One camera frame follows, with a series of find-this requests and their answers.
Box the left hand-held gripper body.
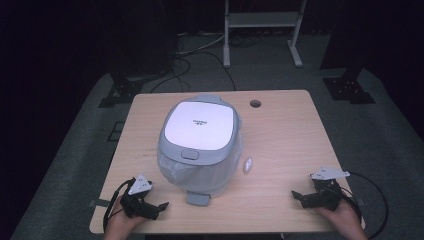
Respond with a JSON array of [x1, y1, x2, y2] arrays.
[[119, 173, 161, 221]]

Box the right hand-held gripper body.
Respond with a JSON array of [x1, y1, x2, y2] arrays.
[[300, 166, 351, 212]]

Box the white rice cooker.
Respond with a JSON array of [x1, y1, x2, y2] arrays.
[[156, 93, 243, 207]]

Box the person's right hand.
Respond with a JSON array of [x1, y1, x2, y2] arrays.
[[316, 199, 368, 240]]

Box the person's left hand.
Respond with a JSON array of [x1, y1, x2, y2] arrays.
[[103, 198, 148, 240]]

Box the clear plastic bin liner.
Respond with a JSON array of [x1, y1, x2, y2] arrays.
[[157, 114, 245, 198]]

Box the floor socket box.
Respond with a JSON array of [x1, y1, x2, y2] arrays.
[[106, 121, 126, 143]]

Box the black stand base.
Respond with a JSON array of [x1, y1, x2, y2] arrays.
[[97, 77, 145, 109], [322, 67, 377, 105]]

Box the left hand-held gripper black cable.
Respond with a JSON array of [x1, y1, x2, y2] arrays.
[[102, 178, 136, 233]]

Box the hand-held gripper black cable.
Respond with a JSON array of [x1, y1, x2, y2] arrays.
[[102, 178, 136, 233], [339, 171, 390, 240]]

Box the right hand-held gripper black cable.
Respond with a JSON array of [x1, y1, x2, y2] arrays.
[[339, 171, 390, 240]]

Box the black floor cable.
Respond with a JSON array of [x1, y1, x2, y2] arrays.
[[149, 50, 238, 94]]

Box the white floor cable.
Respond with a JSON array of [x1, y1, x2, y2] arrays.
[[175, 30, 228, 56]]

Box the white metal stand frame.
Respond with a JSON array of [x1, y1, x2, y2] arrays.
[[223, 0, 308, 69]]

